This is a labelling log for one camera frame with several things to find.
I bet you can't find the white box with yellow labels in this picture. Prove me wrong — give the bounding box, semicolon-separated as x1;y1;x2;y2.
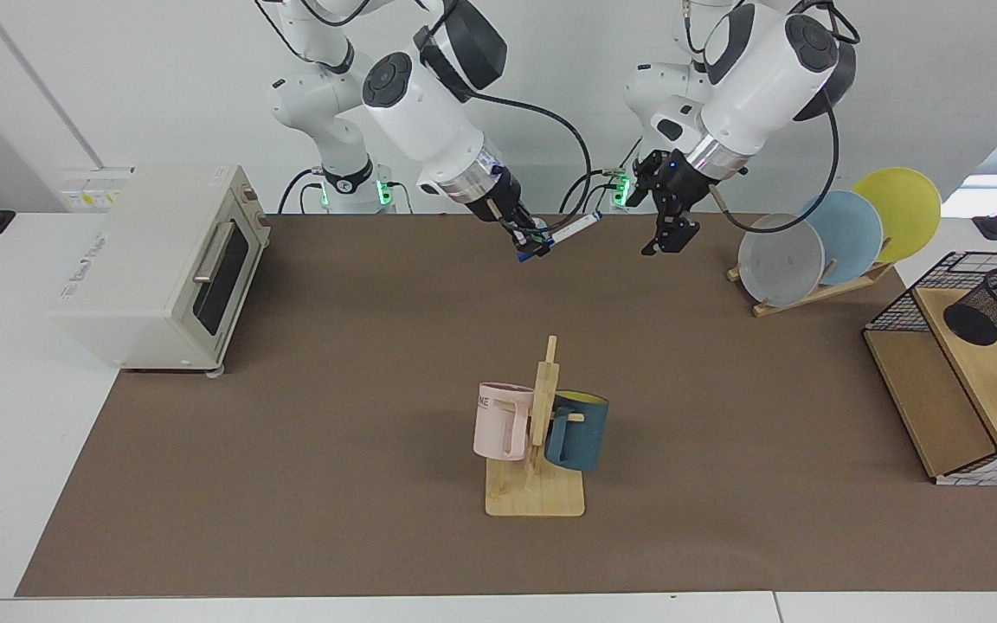
60;167;134;214

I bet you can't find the pale toaster oven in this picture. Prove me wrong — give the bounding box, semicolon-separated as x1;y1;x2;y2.
47;164;273;380

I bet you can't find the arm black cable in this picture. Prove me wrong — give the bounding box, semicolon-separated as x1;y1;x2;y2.
455;87;595;234
709;82;841;234

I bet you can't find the grey plate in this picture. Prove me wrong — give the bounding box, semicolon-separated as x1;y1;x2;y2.
738;213;827;308

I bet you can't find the light blue plate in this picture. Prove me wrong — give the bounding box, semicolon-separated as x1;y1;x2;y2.
800;190;884;286

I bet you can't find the teal cup with yellow inside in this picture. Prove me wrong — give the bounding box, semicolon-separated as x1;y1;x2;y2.
544;391;610;472

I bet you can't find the brown table cloth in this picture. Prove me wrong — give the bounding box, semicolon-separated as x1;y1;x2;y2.
16;214;997;598

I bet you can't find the yellow plate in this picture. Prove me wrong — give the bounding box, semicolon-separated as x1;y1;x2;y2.
853;167;942;265

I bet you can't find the wooden plate rack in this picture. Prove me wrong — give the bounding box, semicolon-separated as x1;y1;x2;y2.
727;260;895;318

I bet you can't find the pink cup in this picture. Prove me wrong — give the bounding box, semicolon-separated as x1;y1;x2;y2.
473;382;536;462

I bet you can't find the wire basket with wooden floor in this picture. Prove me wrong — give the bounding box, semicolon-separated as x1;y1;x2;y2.
864;251;997;487

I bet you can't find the blue and white marker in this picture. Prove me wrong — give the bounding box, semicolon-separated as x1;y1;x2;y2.
516;210;604;260

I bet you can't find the wooden cup stand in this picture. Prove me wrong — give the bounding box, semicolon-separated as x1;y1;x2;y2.
486;336;586;518

